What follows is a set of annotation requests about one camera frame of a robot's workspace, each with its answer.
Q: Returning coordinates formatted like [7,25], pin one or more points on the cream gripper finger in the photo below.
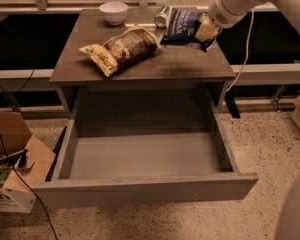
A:
[207,30]

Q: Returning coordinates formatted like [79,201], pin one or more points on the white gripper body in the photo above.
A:
[224,11]

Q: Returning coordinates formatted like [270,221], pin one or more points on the blue kettle chip bag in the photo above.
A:
[182,27]

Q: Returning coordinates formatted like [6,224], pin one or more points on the brown and yellow chip bag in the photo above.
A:
[123,50]

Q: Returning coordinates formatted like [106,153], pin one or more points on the open grey drawer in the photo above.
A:
[144,147]

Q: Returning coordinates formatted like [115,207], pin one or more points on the grey cabinet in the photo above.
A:
[166,67]

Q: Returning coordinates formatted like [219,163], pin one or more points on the green soda can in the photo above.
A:
[162,17]

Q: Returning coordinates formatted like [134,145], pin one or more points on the white bowl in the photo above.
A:
[114,13]

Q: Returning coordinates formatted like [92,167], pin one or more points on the open cardboard box left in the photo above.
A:
[24,162]

